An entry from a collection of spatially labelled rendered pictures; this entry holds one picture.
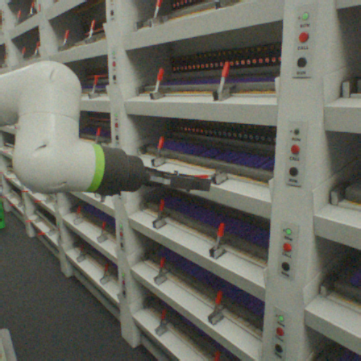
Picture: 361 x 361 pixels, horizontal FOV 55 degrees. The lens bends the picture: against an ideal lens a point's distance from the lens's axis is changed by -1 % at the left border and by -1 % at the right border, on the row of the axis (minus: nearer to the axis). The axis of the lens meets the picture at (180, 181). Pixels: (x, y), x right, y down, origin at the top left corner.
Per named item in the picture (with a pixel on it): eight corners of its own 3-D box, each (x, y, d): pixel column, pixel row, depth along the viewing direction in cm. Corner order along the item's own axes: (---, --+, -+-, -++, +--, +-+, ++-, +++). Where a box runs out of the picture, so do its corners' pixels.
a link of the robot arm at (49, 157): (2, 196, 59) (22, 185, 51) (6, 126, 61) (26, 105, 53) (79, 201, 68) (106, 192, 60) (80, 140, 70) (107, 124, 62)
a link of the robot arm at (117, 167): (109, 142, 61) (87, 137, 68) (97, 206, 62) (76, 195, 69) (138, 147, 65) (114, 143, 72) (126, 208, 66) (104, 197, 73)
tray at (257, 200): (274, 221, 74) (269, 181, 70) (129, 172, 120) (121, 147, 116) (324, 183, 84) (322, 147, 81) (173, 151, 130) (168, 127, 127)
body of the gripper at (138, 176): (105, 186, 72) (143, 190, 78) (126, 195, 66) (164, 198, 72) (112, 151, 72) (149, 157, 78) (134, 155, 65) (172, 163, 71)
